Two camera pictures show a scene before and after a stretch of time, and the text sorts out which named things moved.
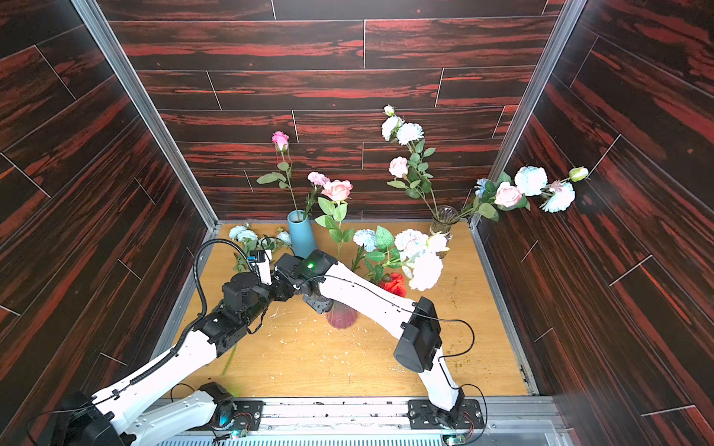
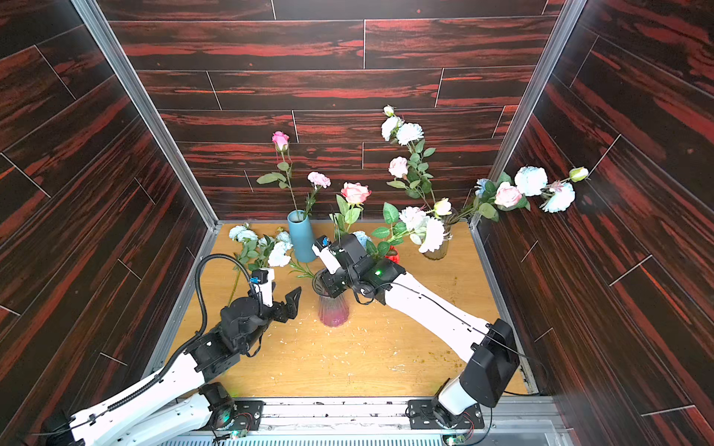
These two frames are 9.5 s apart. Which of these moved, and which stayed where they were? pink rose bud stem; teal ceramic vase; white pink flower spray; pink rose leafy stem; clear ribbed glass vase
Moved: clear ribbed glass vase; pink rose leafy stem
Stayed: pink rose bud stem; white pink flower spray; teal ceramic vase
